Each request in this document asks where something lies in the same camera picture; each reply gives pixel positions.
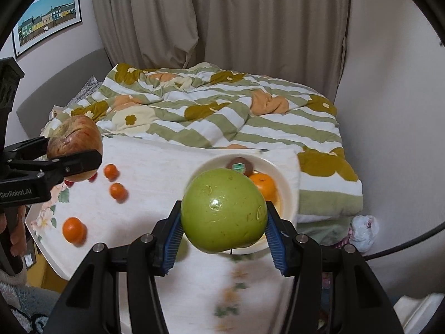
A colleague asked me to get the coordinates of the green apple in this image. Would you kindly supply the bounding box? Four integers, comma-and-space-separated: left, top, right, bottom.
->
181, 168, 268, 253

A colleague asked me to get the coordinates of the red cherry tomato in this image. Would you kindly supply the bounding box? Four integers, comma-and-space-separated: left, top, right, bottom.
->
64, 180, 75, 187
88, 172, 98, 183

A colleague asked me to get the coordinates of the framed city poster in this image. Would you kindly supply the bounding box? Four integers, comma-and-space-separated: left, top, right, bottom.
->
12, 0, 82, 58

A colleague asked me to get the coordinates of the large yellowish apple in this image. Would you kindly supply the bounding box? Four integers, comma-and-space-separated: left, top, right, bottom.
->
46, 116, 103, 183

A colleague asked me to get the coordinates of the white plastic bag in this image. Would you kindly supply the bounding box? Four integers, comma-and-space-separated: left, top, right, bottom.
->
349, 215, 379, 253

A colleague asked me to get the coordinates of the brown kiwi with sticker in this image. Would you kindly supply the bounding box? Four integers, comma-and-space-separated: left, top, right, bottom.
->
226, 156, 254, 176

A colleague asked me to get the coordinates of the red cherry tomato back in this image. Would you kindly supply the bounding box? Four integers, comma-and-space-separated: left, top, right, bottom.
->
64, 180, 75, 187

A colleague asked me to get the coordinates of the small mandarin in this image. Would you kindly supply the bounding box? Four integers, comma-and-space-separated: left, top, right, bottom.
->
103, 164, 120, 182
109, 183, 128, 202

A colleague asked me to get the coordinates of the large orange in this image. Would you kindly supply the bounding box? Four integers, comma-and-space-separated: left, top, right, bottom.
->
62, 217, 87, 246
249, 172, 278, 202

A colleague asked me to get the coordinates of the white floral table cloth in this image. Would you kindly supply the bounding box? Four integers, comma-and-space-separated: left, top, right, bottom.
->
47, 136, 292, 333

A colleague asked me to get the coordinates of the black cable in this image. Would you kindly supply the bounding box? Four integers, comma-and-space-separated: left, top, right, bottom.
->
363, 220, 445, 262

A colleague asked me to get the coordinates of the floral striped green blanket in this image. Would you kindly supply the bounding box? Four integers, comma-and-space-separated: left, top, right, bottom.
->
43, 63, 363, 245

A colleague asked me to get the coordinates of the small mandarin back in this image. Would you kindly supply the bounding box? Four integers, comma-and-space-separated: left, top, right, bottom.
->
103, 164, 120, 182

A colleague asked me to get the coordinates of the beige curtain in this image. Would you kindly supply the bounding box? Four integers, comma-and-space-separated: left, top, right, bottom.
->
92, 0, 350, 99

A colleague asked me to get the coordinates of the red cherry tomato front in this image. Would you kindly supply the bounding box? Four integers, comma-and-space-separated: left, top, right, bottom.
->
88, 172, 98, 183

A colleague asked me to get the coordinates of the cream cartoon plate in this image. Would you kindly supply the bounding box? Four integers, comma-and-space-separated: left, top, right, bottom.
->
181, 152, 300, 255

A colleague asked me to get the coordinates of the person left hand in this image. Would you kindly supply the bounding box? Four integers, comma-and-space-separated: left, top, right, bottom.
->
0, 206, 26, 256

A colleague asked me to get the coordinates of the grey sofa backrest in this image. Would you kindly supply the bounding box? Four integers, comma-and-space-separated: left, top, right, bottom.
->
17, 48, 112, 138

